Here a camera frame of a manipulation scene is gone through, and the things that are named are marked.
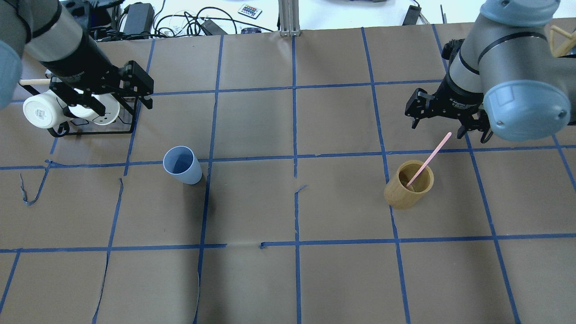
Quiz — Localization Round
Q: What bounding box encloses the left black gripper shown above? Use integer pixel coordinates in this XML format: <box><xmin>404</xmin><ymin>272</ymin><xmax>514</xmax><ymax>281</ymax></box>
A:
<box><xmin>49</xmin><ymin>57</ymin><xmax>154</xmax><ymax>120</ymax></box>

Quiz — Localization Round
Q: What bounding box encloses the light blue plastic cup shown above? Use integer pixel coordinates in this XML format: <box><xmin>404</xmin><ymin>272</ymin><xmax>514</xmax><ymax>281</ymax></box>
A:
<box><xmin>162</xmin><ymin>146</ymin><xmax>203</xmax><ymax>185</ymax></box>

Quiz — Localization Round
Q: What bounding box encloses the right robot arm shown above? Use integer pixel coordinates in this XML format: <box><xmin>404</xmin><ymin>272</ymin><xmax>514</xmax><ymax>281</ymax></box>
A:
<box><xmin>405</xmin><ymin>0</ymin><xmax>576</xmax><ymax>144</ymax></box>

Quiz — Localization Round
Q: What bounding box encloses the white mug near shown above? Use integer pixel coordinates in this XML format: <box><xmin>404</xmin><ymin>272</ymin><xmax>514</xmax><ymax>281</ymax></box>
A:
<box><xmin>22</xmin><ymin>90</ymin><xmax>70</xmax><ymax>129</ymax></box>

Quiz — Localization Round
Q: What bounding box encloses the black wire mug rack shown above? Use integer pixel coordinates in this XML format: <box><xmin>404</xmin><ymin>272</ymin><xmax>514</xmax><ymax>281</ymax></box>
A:
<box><xmin>18</xmin><ymin>77</ymin><xmax>139</xmax><ymax>138</ymax></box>

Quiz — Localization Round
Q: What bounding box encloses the white mug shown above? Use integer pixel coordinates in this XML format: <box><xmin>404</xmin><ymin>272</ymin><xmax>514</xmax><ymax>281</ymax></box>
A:
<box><xmin>67</xmin><ymin>88</ymin><xmax>121</xmax><ymax>126</ymax></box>
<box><xmin>22</xmin><ymin>90</ymin><xmax>70</xmax><ymax>129</ymax></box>

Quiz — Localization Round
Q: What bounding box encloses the pink chopstick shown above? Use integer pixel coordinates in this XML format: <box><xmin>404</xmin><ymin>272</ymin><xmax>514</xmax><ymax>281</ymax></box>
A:
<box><xmin>405</xmin><ymin>132</ymin><xmax>452</xmax><ymax>189</ymax></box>

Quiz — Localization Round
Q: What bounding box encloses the small remote control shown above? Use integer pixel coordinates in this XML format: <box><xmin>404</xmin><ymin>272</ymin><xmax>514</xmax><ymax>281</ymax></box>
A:
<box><xmin>237</xmin><ymin>4</ymin><xmax>263</xmax><ymax>20</ymax></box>

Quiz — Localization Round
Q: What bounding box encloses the bamboo cylinder holder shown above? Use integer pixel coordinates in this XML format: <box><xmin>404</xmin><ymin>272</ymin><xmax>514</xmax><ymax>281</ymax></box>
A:
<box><xmin>383</xmin><ymin>160</ymin><xmax>435</xmax><ymax>209</ymax></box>

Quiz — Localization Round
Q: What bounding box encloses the white mug far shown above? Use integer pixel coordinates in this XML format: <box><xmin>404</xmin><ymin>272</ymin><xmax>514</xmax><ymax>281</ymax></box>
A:
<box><xmin>67</xmin><ymin>88</ymin><xmax>121</xmax><ymax>126</ymax></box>

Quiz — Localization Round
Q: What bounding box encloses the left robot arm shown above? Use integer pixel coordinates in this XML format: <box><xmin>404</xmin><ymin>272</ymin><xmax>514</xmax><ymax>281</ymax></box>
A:
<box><xmin>0</xmin><ymin>0</ymin><xmax>154</xmax><ymax>116</ymax></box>

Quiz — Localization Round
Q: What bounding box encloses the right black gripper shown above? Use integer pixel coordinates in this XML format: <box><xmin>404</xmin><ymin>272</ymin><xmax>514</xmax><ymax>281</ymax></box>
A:
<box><xmin>405</xmin><ymin>74</ymin><xmax>491</xmax><ymax>140</ymax></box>

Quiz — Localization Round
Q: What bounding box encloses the black power adapter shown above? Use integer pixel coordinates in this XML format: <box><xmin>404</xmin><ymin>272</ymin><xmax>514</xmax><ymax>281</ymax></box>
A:
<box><xmin>121</xmin><ymin>3</ymin><xmax>154</xmax><ymax>38</ymax></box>

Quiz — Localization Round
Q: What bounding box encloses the aluminium frame post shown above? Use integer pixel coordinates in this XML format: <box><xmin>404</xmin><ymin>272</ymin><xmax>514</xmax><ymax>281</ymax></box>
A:
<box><xmin>278</xmin><ymin>0</ymin><xmax>301</xmax><ymax>37</ymax></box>

